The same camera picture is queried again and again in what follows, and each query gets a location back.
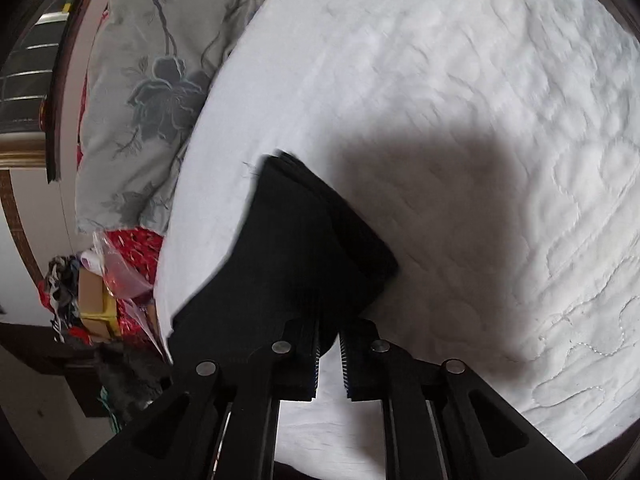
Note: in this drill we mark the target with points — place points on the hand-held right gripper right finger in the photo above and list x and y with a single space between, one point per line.
357 367

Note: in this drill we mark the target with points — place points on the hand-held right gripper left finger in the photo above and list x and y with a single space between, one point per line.
300 372

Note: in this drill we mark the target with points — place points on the black pants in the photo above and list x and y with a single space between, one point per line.
290 240

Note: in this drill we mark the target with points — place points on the dark jacket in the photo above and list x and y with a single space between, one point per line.
130 385

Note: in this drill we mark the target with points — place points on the red patterned bed sheet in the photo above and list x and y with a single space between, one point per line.
140 242

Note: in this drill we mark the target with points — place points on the yellow box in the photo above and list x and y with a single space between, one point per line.
100 322

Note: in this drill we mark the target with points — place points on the clear plastic bag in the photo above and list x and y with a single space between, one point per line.
119 270

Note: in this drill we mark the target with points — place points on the brown cardboard box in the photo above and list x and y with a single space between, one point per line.
92 292

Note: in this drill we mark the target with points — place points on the dark wooden nightstand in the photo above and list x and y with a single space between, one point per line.
55 360

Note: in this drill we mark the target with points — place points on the pile of mixed clothes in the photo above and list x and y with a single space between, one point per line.
62 290

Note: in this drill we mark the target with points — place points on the white quilted bed cover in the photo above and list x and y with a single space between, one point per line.
450 85

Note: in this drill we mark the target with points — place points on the dark wooden headboard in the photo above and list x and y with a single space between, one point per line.
57 110

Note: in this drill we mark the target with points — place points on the grey floral pillow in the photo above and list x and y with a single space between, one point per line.
150 35

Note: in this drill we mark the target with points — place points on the metal window bars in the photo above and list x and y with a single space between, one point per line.
27 75

